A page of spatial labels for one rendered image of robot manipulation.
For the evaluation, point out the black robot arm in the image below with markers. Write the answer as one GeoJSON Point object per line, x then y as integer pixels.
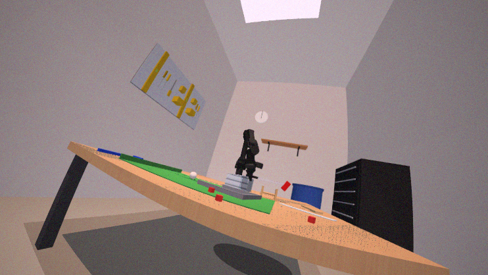
{"type": "Point", "coordinates": [251, 143]}

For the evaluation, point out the green rectangular mat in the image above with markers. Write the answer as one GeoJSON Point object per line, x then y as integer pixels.
{"type": "Point", "coordinates": [263, 205]}

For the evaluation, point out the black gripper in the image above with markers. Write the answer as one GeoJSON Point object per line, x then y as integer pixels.
{"type": "Point", "coordinates": [250, 167]}

